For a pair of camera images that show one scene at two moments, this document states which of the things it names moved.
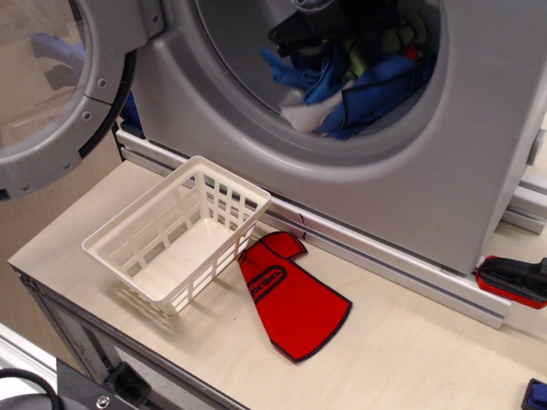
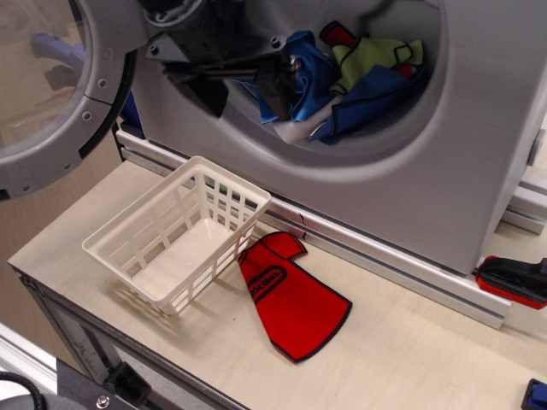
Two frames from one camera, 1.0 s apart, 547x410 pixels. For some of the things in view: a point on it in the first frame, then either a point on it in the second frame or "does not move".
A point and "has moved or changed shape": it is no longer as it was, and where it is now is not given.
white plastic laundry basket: [179, 235] does not move
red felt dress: [299, 313] does not move
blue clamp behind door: [44, 44] does not move
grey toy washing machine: [444, 178] does not move
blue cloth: [313, 74] has moved or changed shape
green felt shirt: [410, 30] → [366, 54]
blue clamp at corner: [535, 396] does not move
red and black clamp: [522, 282] does not move
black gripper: [340, 22] → [218, 43]
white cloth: [307, 118] → [293, 131]
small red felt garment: [412, 54] has moved or changed shape
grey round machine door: [67, 70] does not move
